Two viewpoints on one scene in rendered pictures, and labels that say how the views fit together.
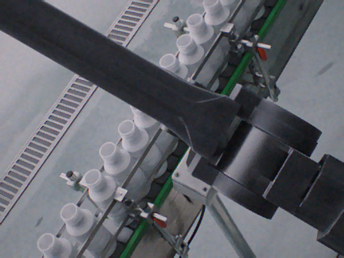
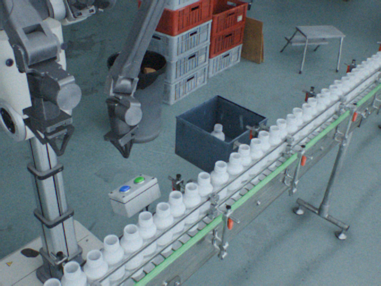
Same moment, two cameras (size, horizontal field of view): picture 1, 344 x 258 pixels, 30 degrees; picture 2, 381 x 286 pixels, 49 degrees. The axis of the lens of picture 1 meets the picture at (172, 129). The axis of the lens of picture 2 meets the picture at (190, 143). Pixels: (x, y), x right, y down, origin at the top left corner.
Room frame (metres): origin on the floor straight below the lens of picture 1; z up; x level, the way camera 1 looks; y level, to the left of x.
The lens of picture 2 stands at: (1.77, -0.17, 1.99)
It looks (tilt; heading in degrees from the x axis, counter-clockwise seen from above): 35 degrees down; 162
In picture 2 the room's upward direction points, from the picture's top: 4 degrees clockwise
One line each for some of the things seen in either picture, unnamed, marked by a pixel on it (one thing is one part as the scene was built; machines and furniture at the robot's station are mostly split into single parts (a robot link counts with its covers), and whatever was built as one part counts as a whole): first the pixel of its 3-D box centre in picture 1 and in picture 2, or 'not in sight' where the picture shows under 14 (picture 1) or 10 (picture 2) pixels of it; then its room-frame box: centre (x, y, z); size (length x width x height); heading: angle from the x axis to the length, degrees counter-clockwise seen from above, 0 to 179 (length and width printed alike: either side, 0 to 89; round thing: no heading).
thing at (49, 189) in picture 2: not in sight; (51, 202); (0.38, -0.31, 0.74); 0.11 x 0.11 x 0.40; 32
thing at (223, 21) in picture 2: not in sight; (215, 15); (-2.31, 1.33, 0.55); 0.61 x 0.41 x 0.22; 125
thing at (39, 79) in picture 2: not in sight; (43, 81); (0.93, -0.23, 1.57); 0.07 x 0.06 x 0.07; 33
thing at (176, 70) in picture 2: not in sight; (174, 56); (-1.84, 0.79, 0.33); 0.61 x 0.41 x 0.22; 128
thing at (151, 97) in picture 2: not in sight; (138, 98); (-1.14, 0.32, 0.32); 0.45 x 0.45 x 0.64
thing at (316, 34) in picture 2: not in sight; (312, 44); (-2.19, 2.49, 0.21); 0.61 x 0.47 x 0.41; 175
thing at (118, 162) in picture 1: (123, 170); (190, 206); (0.88, 0.13, 1.08); 0.06 x 0.06 x 0.17
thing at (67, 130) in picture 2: not in sight; (54, 136); (0.94, -0.22, 1.44); 0.07 x 0.07 x 0.09; 32
